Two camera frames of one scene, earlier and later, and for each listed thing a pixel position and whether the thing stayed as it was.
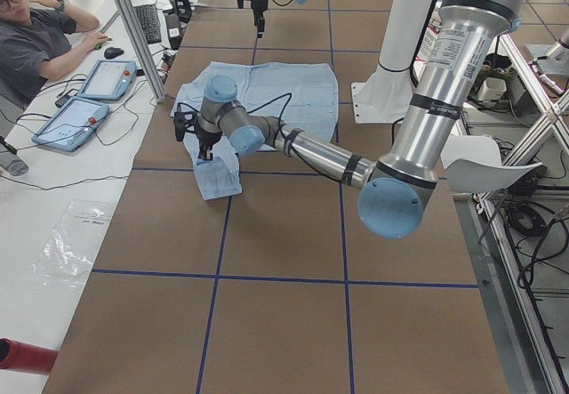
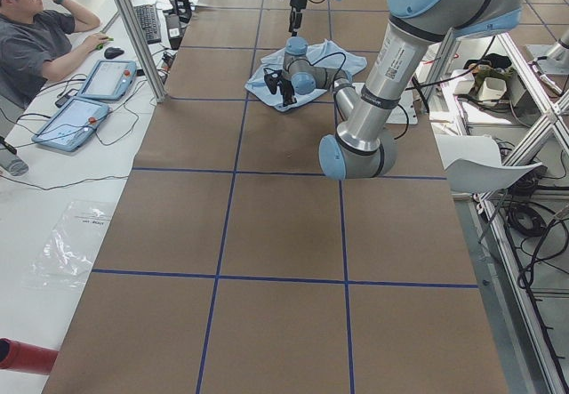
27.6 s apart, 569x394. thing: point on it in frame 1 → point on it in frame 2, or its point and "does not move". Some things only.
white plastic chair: [474, 164] does not move
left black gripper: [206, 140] → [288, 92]
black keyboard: [149, 20] does not move
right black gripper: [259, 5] → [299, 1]
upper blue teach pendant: [108, 80] does not move
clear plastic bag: [67, 258] does not move
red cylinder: [22, 357] does not move
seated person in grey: [36, 40] does not move
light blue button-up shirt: [301, 95] → [320, 53]
